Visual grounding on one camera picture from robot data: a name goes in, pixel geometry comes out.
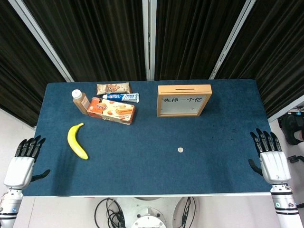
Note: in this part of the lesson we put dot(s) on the blue white toothpaste box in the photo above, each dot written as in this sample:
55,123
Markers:
123,97

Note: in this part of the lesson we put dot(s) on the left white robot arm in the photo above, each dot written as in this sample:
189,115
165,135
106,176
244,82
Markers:
9,206

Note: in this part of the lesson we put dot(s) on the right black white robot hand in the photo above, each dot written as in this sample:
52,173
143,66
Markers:
275,166

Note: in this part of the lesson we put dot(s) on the small silver coin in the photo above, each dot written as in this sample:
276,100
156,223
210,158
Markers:
180,149

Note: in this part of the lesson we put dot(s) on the black stand foot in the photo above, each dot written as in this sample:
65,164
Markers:
295,158

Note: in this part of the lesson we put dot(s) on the brown snack packet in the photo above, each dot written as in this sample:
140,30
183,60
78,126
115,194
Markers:
114,88

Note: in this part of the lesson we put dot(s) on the blue table cloth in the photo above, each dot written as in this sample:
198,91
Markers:
142,171

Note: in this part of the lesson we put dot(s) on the wooden coin box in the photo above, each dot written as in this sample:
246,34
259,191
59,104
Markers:
183,107

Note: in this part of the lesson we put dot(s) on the grey partition frame post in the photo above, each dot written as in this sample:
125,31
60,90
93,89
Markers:
285,109
148,35
40,40
232,38

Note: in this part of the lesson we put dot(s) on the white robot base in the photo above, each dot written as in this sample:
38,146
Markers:
148,213

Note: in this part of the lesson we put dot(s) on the brown juice bottle white cap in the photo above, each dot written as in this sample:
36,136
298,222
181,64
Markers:
80,102

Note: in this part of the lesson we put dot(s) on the yellow banana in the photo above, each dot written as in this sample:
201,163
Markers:
74,142

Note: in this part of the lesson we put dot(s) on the orange biscuit box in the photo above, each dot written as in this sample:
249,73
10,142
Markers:
111,110

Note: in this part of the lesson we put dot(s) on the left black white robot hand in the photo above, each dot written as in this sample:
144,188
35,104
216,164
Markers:
19,171

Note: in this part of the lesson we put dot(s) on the black pleated curtain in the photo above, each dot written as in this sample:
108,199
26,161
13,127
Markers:
190,35
95,35
273,47
19,71

